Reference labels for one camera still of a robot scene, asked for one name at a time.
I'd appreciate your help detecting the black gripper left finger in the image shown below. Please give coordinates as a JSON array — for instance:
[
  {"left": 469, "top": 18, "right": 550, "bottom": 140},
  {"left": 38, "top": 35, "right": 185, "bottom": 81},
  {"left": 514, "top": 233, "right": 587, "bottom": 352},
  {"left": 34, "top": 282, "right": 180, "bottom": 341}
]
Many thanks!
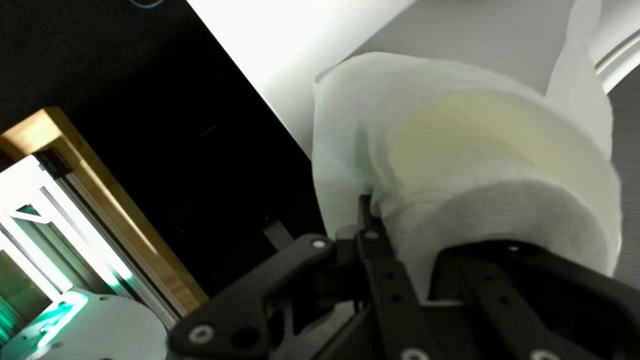
[{"left": 166, "top": 192, "right": 445, "bottom": 360}]

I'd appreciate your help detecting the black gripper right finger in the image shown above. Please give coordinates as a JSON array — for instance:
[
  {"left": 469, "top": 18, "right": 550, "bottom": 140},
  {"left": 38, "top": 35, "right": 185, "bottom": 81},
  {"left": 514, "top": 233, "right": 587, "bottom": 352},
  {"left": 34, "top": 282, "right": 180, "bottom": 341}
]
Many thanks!
[{"left": 430, "top": 239, "right": 640, "bottom": 360}]

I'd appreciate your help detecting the white paper towel roll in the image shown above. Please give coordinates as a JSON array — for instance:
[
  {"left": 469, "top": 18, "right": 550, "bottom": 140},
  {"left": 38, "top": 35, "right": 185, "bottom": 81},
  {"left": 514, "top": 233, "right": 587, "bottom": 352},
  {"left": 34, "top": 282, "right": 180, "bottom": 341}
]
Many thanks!
[{"left": 311, "top": 0, "right": 626, "bottom": 305}]

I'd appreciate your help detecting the round white-rimmed black tray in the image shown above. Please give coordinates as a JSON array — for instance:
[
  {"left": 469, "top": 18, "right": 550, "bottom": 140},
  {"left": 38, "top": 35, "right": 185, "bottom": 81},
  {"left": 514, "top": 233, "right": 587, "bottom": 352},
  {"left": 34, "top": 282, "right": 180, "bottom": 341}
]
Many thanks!
[{"left": 590, "top": 25, "right": 640, "bottom": 96}]

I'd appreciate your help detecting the wooden frame board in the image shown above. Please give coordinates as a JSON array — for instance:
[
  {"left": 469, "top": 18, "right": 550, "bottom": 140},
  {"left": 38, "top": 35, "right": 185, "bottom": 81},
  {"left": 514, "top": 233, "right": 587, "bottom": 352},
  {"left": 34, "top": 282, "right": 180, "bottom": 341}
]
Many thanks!
[{"left": 0, "top": 105, "right": 211, "bottom": 320}]

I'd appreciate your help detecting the thin cable loop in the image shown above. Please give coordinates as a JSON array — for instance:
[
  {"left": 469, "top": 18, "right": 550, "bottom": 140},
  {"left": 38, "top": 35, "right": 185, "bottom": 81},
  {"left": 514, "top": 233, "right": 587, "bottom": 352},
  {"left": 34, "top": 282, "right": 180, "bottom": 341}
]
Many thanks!
[{"left": 127, "top": 0, "right": 168, "bottom": 13}]

